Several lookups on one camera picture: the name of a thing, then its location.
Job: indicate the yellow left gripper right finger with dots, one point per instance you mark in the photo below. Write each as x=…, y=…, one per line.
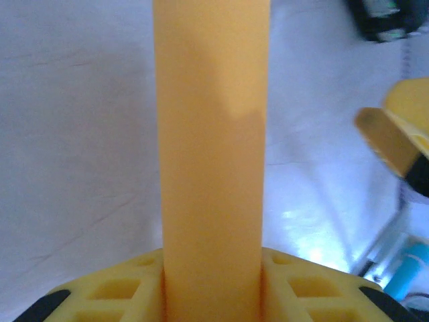
x=311, y=292

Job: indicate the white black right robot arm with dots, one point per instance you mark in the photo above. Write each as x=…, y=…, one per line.
x=375, y=23

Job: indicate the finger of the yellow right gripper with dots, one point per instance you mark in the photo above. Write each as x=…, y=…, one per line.
x=388, y=141

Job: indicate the teal marker pen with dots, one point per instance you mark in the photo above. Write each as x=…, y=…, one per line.
x=409, y=268

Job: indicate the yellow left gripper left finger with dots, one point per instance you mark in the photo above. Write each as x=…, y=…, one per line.
x=110, y=295

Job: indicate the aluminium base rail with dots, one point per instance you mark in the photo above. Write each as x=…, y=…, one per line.
x=385, y=246

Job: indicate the yellow-orange cloth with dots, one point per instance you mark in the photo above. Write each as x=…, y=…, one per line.
x=211, y=167

